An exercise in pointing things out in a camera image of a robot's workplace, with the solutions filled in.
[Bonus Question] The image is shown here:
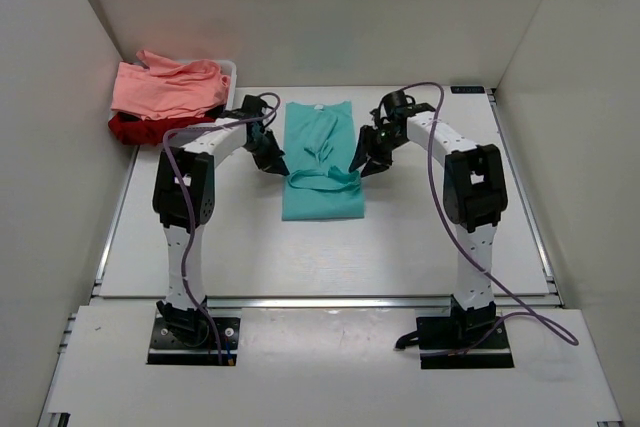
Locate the teal t shirt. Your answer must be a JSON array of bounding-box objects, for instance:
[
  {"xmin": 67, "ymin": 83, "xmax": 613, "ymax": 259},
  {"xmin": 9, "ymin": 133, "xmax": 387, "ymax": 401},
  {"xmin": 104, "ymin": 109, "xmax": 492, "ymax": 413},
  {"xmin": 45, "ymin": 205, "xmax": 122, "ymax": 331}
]
[{"xmin": 282, "ymin": 101, "xmax": 365, "ymax": 221}]

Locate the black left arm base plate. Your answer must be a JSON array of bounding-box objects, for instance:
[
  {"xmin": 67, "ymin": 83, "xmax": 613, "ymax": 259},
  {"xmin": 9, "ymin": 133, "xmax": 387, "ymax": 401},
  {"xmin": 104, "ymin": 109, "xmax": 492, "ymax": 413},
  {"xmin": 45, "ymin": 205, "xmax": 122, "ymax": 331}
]
[{"xmin": 147, "ymin": 315, "xmax": 241, "ymax": 367}]

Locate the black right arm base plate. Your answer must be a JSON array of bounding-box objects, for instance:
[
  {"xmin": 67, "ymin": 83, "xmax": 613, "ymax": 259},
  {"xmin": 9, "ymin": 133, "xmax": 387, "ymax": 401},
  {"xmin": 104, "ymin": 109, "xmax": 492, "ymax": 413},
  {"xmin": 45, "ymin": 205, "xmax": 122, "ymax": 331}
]
[{"xmin": 394, "ymin": 298, "xmax": 515, "ymax": 370}]

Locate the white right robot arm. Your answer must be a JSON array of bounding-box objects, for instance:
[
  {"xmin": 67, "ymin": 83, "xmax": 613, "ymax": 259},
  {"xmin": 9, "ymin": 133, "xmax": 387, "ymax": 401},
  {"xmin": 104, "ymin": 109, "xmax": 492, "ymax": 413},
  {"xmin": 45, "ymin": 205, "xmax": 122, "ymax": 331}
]
[{"xmin": 349, "ymin": 105, "xmax": 508, "ymax": 348}]

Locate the aluminium table rail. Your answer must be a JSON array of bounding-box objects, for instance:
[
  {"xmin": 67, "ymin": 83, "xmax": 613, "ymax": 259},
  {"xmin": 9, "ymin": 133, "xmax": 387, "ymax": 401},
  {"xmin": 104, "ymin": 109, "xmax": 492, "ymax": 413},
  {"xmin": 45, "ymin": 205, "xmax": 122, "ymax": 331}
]
[{"xmin": 199, "ymin": 295, "xmax": 559, "ymax": 311}]

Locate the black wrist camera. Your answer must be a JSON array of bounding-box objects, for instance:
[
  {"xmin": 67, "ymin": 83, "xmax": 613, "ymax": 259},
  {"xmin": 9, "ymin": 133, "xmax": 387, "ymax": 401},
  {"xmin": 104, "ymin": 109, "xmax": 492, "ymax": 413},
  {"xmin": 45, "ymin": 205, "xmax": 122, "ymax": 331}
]
[
  {"xmin": 220, "ymin": 92, "xmax": 281, "ymax": 125},
  {"xmin": 371, "ymin": 90, "xmax": 435, "ymax": 127}
]

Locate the pink t shirt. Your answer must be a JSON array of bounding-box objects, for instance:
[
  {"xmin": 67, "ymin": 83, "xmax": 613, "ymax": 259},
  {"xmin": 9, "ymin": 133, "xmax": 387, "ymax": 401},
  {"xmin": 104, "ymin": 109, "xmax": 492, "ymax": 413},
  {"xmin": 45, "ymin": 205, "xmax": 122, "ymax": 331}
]
[{"xmin": 111, "ymin": 50, "xmax": 207, "ymax": 120}]

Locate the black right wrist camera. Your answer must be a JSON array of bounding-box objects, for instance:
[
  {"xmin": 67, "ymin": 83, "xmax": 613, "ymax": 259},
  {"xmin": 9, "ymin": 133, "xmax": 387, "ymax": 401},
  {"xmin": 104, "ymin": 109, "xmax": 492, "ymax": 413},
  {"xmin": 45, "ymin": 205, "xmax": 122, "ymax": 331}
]
[{"xmin": 371, "ymin": 90, "xmax": 435, "ymax": 127}]

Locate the white plastic basket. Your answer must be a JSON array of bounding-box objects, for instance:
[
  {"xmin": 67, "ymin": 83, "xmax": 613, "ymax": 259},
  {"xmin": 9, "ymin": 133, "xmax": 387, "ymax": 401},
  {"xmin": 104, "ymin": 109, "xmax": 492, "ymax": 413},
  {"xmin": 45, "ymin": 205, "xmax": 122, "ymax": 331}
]
[{"xmin": 200, "ymin": 59, "xmax": 237, "ymax": 124}]

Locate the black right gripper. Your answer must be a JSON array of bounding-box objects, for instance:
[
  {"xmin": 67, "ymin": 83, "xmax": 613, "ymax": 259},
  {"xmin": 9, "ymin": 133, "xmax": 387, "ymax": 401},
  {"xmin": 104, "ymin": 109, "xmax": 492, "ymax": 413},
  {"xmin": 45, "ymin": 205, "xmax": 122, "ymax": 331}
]
[{"xmin": 350, "ymin": 126, "xmax": 409, "ymax": 178}]

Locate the red t shirt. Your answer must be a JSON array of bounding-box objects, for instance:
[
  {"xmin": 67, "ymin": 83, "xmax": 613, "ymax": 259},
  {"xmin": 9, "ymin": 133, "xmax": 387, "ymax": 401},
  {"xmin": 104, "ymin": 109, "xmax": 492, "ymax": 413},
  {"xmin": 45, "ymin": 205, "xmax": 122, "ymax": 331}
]
[{"xmin": 108, "ymin": 112, "xmax": 198, "ymax": 146}]

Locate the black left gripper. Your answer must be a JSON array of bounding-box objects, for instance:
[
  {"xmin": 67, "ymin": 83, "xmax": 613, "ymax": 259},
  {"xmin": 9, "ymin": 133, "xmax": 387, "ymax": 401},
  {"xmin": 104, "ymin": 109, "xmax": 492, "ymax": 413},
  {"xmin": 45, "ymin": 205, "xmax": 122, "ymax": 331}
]
[{"xmin": 241, "ymin": 130, "xmax": 287, "ymax": 177}]

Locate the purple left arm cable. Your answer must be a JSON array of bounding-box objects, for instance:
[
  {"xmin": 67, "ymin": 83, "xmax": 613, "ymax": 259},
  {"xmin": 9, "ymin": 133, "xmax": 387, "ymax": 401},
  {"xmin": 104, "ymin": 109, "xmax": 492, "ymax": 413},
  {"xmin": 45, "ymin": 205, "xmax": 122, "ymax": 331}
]
[{"xmin": 162, "ymin": 91, "xmax": 281, "ymax": 366}]

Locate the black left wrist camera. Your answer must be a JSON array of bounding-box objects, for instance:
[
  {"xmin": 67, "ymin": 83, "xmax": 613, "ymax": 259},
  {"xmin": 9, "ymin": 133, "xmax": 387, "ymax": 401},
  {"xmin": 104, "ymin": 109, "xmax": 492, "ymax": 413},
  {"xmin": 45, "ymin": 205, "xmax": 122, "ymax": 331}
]
[{"xmin": 220, "ymin": 92, "xmax": 281, "ymax": 125}]

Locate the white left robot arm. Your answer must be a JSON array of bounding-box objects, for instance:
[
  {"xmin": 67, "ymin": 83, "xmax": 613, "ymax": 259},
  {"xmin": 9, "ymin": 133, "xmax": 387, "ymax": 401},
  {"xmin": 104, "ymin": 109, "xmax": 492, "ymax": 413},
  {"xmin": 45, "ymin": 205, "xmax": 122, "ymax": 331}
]
[{"xmin": 152, "ymin": 115, "xmax": 289, "ymax": 347}]

